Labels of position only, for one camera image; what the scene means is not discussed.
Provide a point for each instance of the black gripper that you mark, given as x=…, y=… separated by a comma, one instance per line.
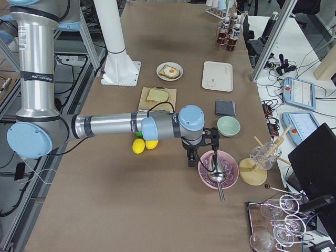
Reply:
x=190, y=148

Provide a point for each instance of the bread slice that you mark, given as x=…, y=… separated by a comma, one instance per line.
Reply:
x=157, y=95
x=161, y=73

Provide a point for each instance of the white round plate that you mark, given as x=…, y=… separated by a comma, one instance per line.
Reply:
x=172, y=64

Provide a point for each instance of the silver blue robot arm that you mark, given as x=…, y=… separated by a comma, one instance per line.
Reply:
x=40, y=128

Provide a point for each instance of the cream rabbit tray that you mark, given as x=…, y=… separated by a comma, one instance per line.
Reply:
x=217, y=76

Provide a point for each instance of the steel ice scoop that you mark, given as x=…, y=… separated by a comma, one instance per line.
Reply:
x=217, y=174

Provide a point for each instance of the pink bowl of ice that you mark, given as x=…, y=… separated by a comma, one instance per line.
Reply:
x=229, y=164

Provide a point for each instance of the yellow lemon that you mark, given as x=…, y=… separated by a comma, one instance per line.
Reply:
x=138, y=146
x=151, y=144

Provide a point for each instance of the mint green bowl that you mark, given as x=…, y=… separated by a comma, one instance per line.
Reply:
x=228, y=126

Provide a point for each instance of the bamboo cutting board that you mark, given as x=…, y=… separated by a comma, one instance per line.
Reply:
x=144, y=105

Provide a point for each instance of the wooden mug tree stand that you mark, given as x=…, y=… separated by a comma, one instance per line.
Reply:
x=248, y=170

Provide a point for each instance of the grey folded cloth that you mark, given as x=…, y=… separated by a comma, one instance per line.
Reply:
x=224, y=108

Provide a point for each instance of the clear glass mug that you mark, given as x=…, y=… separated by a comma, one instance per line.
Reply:
x=265, y=156

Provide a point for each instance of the fried egg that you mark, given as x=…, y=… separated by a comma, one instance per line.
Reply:
x=169, y=71

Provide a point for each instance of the wine glass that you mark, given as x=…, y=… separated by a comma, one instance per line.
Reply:
x=278, y=240
x=276, y=208
x=291, y=224

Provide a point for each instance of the blue teach pendant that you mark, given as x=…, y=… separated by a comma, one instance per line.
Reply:
x=299, y=93
x=302, y=125

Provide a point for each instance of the black monitor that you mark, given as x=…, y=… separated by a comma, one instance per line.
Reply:
x=313, y=162

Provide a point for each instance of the tea bottle white cap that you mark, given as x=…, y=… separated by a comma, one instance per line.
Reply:
x=222, y=34

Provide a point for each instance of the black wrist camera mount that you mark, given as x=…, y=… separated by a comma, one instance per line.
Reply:
x=210, y=137

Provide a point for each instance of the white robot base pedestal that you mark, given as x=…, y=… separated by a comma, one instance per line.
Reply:
x=119, y=69

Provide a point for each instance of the copper wire bottle rack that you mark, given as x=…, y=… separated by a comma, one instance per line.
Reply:
x=222, y=43

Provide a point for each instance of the aluminium frame post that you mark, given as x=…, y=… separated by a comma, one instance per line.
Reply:
x=276, y=31

